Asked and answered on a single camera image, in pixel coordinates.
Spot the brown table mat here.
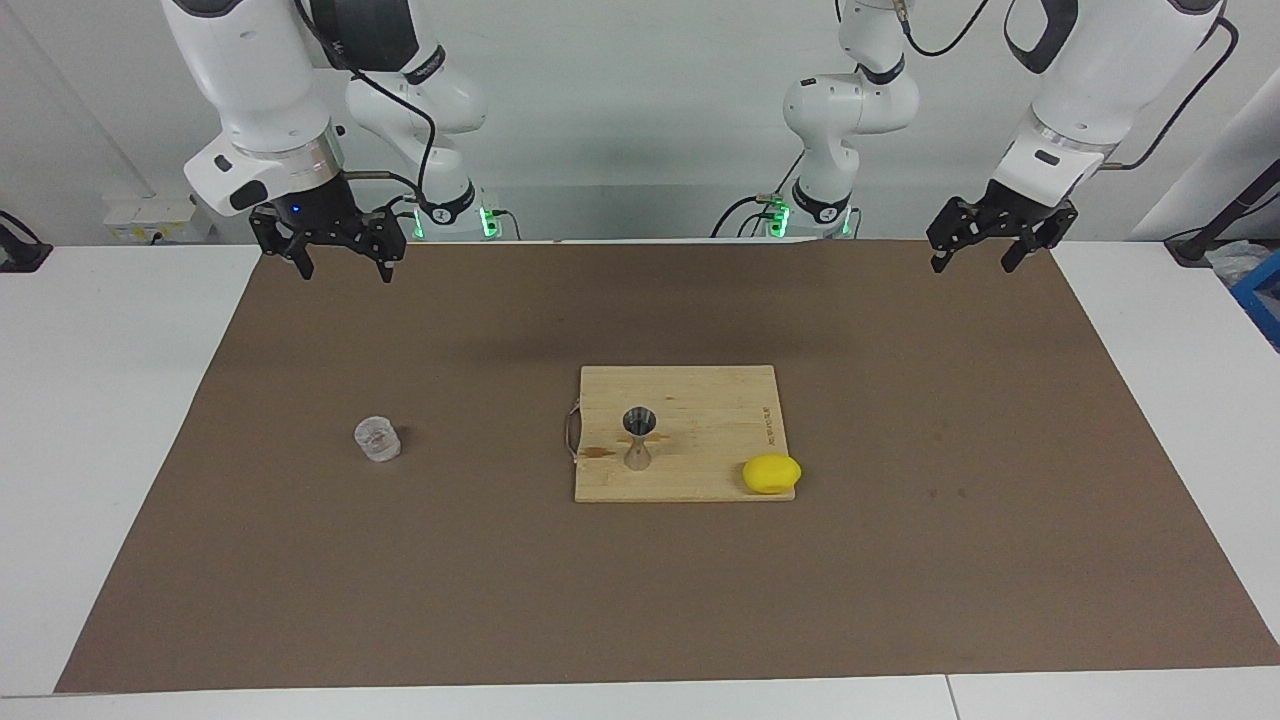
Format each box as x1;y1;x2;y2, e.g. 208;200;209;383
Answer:
55;238;1280;694

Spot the yellow lemon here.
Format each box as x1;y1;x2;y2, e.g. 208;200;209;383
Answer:
742;454;803;495

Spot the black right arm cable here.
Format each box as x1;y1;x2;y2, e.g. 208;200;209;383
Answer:
290;0;441;231

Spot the clear glass cup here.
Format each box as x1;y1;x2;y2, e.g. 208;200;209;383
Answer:
354;416;403;463

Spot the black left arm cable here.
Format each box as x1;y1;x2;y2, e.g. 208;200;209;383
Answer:
895;0;1241;171

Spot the steel double jigger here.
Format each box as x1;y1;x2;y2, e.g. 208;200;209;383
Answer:
622;406;659;471

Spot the white socket box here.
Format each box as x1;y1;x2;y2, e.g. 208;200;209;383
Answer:
103;195;216;244

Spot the black stand with base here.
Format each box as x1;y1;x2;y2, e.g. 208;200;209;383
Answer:
1165;160;1280;266

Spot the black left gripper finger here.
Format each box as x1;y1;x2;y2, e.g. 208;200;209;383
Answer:
926;200;986;273
1002;205;1079;273

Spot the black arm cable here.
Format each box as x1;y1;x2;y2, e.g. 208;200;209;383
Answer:
290;0;441;231
895;0;1241;171

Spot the blue plastic box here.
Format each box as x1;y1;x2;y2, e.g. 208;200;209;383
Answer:
1232;250;1280;351

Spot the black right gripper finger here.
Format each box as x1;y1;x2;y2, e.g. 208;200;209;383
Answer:
355;208;408;284
250;207;313;281

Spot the clear plastic bag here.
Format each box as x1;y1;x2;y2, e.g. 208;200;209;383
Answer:
1205;240;1271;286

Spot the white slanted frame post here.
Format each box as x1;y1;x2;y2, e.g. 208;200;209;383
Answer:
1130;60;1280;241

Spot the bamboo cutting board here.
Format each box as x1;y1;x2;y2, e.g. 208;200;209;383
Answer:
565;365;798;504

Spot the black clamp mount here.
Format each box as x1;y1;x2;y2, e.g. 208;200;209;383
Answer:
0;210;53;273

